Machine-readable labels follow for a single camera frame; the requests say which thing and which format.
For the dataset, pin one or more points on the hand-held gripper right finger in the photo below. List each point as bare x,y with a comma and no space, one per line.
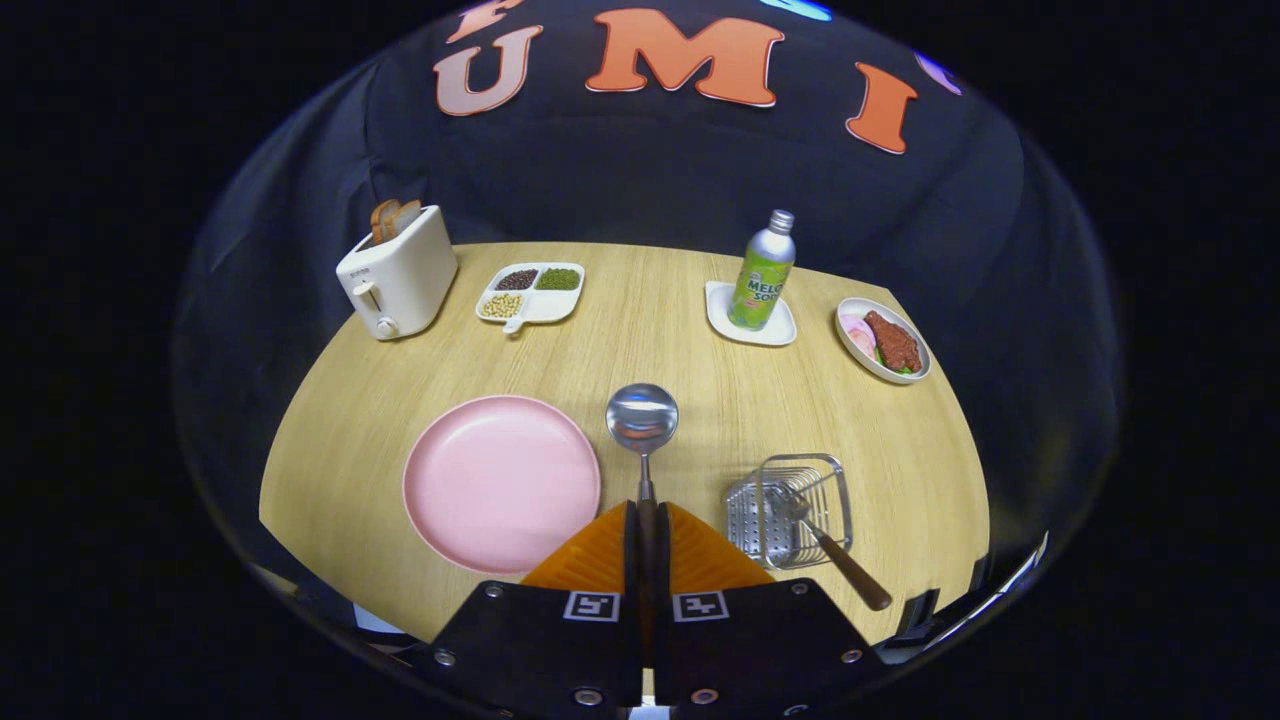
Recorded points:
662,560

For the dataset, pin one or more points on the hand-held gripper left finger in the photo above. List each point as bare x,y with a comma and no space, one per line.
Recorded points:
632,560

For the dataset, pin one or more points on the pink round plate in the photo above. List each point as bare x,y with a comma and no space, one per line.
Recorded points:
500,485

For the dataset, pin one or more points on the white square coaster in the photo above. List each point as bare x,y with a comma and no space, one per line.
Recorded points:
718,300

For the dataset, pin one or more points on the white divided snack dish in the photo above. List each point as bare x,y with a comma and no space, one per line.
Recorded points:
550,305

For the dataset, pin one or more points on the white bowl with food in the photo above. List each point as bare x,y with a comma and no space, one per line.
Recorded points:
852,350

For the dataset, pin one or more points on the pile of yellow soybeans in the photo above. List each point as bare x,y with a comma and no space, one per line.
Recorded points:
502,305

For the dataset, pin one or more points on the pile of green beans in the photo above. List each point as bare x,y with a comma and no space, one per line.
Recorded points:
558,279

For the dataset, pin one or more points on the green soda bottle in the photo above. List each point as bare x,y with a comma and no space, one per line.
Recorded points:
762,280

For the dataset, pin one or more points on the pink ham slices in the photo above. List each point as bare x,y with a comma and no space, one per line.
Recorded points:
858,336

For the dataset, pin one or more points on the pile of dark beans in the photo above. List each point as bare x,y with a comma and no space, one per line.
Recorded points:
517,280

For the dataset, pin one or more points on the green vegetable leaf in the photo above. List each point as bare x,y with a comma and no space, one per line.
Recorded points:
900,370

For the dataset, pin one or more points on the red-brown meat piece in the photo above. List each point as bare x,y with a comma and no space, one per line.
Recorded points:
895,342

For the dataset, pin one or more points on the white toaster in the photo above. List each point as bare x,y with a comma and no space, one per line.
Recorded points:
405,275

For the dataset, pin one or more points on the black backdrop cloth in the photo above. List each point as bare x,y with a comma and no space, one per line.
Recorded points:
650,170

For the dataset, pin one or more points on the brown toast slice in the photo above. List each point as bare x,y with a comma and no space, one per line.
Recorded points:
382,220
406,216

